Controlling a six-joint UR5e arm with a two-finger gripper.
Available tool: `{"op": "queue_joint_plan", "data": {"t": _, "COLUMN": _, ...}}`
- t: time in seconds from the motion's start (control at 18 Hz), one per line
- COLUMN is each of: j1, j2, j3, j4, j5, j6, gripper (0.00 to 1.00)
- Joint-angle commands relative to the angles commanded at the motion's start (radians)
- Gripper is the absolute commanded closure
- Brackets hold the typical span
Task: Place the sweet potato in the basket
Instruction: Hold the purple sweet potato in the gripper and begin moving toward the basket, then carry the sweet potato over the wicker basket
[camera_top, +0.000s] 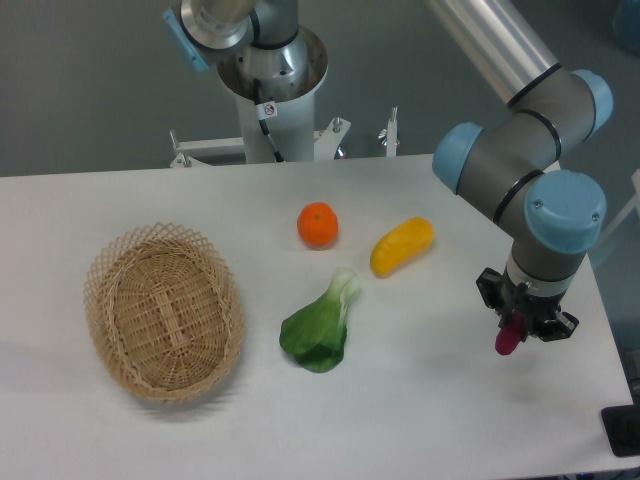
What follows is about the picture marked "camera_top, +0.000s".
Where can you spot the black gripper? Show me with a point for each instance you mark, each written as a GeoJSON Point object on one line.
{"type": "Point", "coordinates": [537, 316]}

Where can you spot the magenta sweet potato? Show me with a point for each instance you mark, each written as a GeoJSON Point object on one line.
{"type": "Point", "coordinates": [507, 339]}

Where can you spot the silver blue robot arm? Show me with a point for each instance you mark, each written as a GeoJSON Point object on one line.
{"type": "Point", "coordinates": [506, 173]}

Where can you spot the woven wicker basket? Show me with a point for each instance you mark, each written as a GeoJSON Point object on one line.
{"type": "Point", "coordinates": [164, 313]}

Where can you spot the black box at edge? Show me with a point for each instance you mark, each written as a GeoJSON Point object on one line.
{"type": "Point", "coordinates": [621, 425]}

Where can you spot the green bok choy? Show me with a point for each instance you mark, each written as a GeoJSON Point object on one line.
{"type": "Point", "coordinates": [315, 336]}

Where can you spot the orange tangerine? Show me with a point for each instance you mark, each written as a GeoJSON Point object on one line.
{"type": "Point", "coordinates": [317, 225]}

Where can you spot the white clamp post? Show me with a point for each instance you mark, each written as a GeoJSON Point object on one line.
{"type": "Point", "coordinates": [388, 138]}

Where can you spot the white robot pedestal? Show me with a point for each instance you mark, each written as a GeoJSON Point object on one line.
{"type": "Point", "coordinates": [274, 91]}

